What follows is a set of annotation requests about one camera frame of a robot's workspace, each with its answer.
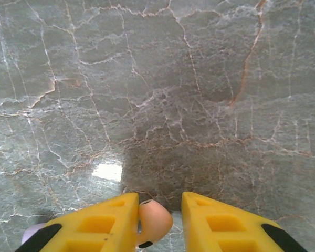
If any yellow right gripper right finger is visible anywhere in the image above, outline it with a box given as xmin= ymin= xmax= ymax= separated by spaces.
xmin=181 ymin=191 xmax=309 ymax=252

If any pink wireless earbud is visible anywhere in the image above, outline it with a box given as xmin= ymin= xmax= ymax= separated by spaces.
xmin=137 ymin=199 xmax=173 ymax=249

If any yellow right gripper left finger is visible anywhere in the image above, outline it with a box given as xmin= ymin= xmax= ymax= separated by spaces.
xmin=14 ymin=192 xmax=140 ymax=252

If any purple wireless earbud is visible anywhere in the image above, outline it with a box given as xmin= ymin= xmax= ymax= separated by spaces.
xmin=21 ymin=223 xmax=47 ymax=245

